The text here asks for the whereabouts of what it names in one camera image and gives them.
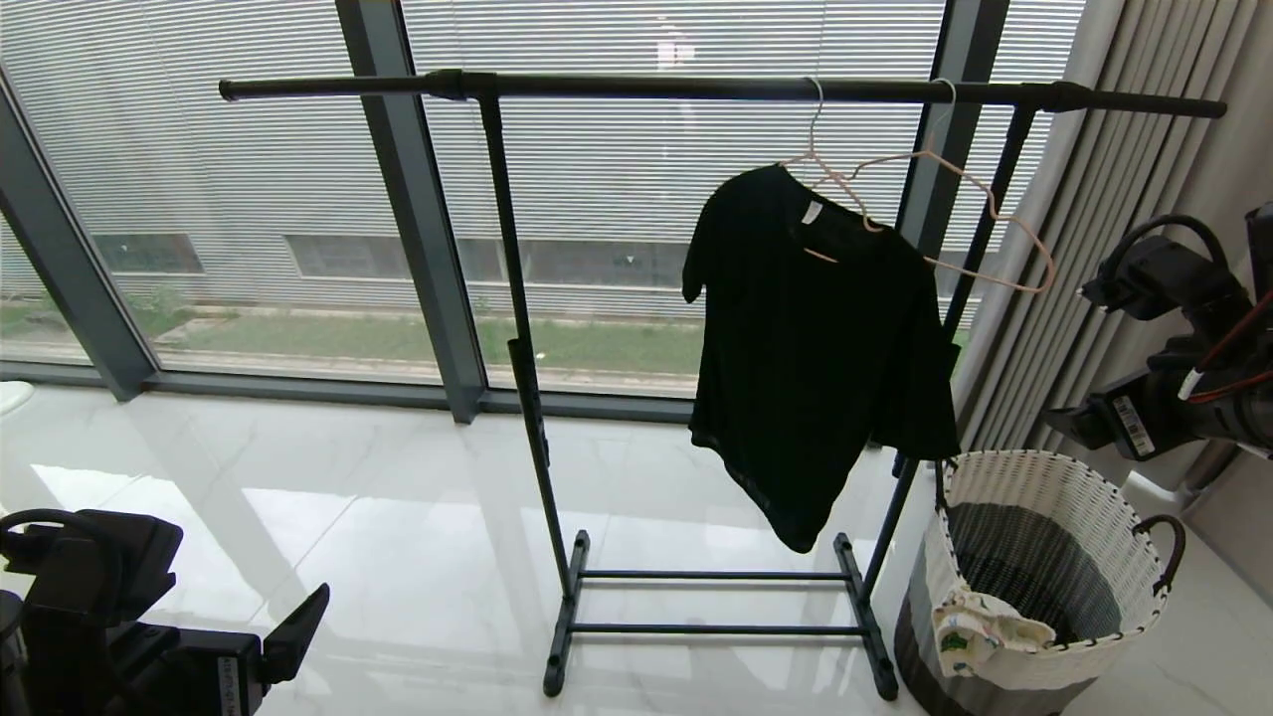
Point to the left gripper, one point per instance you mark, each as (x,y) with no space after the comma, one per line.
(169,671)

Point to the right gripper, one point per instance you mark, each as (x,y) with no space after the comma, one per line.
(1134,418)

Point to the pink clothes hanger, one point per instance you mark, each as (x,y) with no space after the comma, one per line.
(992,202)
(813,129)

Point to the cream printed garment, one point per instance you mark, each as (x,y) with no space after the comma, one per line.
(980,626)

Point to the black t-shirt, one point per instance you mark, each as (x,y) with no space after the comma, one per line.
(806,378)

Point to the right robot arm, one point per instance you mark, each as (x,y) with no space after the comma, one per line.
(1248,418)

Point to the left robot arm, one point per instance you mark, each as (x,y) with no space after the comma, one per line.
(10,656)

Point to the white laundry basket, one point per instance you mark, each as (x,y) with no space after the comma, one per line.
(1014,487)

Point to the black clothes rack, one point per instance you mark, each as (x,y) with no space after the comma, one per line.
(527,398)

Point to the beige curtain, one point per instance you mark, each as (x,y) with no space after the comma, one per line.
(1114,149)

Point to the window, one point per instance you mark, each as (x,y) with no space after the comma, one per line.
(249,149)

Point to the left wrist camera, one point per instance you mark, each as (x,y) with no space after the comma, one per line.
(99,557)

